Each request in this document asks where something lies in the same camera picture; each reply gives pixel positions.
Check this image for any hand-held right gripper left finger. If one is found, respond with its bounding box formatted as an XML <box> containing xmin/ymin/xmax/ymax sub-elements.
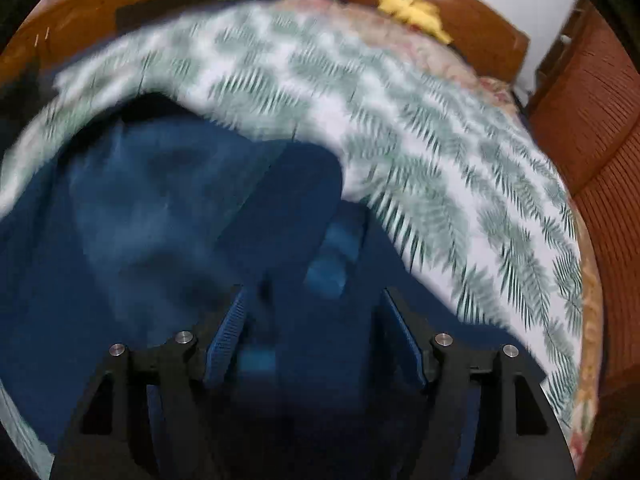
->
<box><xmin>50</xmin><ymin>285</ymin><xmax>248</xmax><ymax>480</ymax></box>

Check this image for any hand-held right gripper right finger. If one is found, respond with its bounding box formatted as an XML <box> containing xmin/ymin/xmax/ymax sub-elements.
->
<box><xmin>380</xmin><ymin>287</ymin><xmax>578</xmax><ymax>480</ymax></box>

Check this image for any navy blue jacket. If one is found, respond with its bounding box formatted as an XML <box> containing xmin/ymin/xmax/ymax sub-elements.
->
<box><xmin>0</xmin><ymin>92</ymin><xmax>548</xmax><ymax>480</ymax></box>

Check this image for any floral bedsheet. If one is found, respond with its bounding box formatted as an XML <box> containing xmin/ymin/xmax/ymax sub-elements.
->
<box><xmin>270</xmin><ymin>0</ymin><xmax>601</xmax><ymax>471</ymax></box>

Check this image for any leaf print bedsheet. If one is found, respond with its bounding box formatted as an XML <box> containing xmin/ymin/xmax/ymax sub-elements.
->
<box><xmin>0</xmin><ymin>0</ymin><xmax>586</xmax><ymax>426</ymax></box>

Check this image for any wooden louvred wardrobe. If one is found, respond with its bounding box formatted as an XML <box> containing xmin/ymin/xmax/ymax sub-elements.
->
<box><xmin>525</xmin><ymin>0</ymin><xmax>640</xmax><ymax>411</ymax></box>

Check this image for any wooden headboard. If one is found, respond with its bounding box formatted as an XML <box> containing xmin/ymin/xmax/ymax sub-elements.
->
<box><xmin>310</xmin><ymin>0</ymin><xmax>531</xmax><ymax>83</ymax></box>

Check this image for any yellow plush toy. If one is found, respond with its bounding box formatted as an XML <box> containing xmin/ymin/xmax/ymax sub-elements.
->
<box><xmin>376</xmin><ymin>0</ymin><xmax>453</xmax><ymax>43</ymax></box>

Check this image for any wooden desk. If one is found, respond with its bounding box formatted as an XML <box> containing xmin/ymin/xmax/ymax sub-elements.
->
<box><xmin>0</xmin><ymin>0</ymin><xmax>246</xmax><ymax>91</ymax></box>

